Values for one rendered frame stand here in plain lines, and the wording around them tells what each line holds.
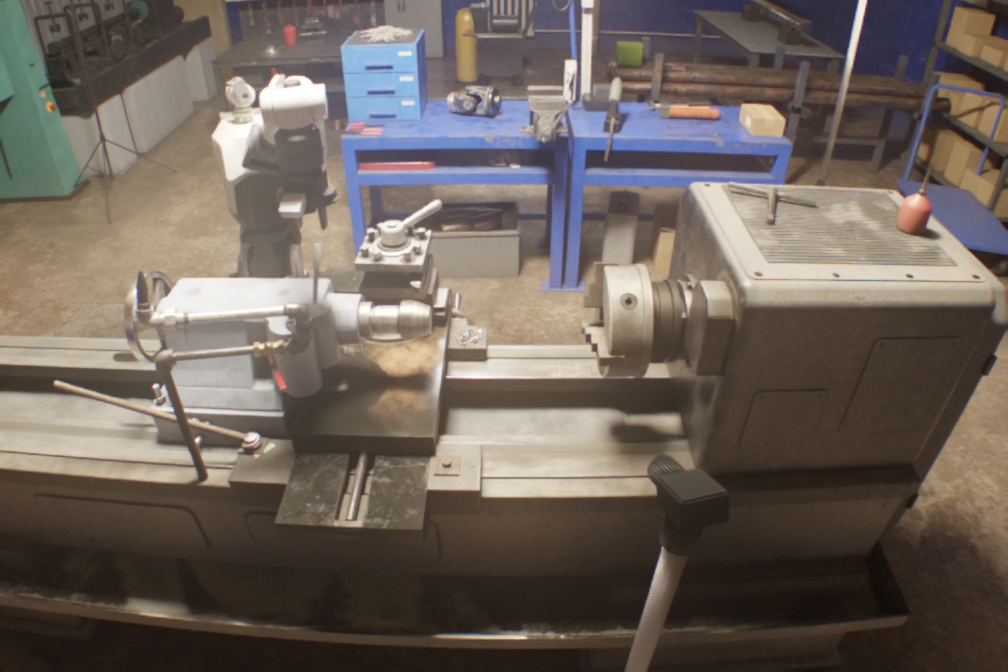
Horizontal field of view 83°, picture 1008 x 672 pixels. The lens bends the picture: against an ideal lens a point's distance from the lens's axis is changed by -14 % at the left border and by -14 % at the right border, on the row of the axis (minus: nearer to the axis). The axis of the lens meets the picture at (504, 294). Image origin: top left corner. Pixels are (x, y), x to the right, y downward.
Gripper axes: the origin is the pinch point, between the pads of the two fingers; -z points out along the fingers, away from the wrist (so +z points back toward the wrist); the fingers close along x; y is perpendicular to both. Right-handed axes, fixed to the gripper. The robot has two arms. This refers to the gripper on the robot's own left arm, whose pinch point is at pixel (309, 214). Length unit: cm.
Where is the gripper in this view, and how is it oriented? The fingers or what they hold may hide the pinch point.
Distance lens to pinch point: 136.6
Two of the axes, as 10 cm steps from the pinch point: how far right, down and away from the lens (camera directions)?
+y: -0.8, 5.6, -8.2
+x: -10.0, -0.4, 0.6
